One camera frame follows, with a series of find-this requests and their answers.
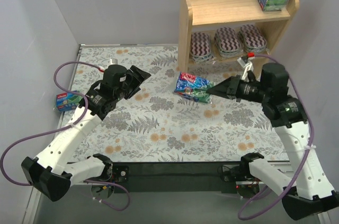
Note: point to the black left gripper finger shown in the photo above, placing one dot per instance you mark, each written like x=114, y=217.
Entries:
x=129, y=90
x=138, y=76

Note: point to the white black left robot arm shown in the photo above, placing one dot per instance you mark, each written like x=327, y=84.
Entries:
x=69, y=139

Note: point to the aluminium frame rail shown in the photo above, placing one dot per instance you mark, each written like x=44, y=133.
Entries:
x=306, y=192

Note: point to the wooden two-tier shelf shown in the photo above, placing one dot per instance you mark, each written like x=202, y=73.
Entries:
x=208, y=15

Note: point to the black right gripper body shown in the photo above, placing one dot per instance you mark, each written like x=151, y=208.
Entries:
x=234, y=88

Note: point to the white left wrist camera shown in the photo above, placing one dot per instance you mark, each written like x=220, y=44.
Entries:
x=108, y=63

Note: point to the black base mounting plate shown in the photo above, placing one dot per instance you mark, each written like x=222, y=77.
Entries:
x=224, y=177

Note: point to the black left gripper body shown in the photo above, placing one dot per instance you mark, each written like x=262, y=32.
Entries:
x=130, y=82

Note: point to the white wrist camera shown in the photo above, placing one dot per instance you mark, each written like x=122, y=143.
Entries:
x=108, y=63
x=247, y=65

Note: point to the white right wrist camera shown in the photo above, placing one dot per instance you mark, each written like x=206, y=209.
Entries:
x=247, y=65

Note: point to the purple wavy sponge pack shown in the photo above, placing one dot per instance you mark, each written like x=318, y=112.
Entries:
x=252, y=39
x=227, y=42
x=200, y=47

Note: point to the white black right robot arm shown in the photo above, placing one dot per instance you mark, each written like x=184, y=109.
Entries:
x=291, y=134

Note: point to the floral patterned table mat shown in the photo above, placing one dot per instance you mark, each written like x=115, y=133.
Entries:
x=157, y=125

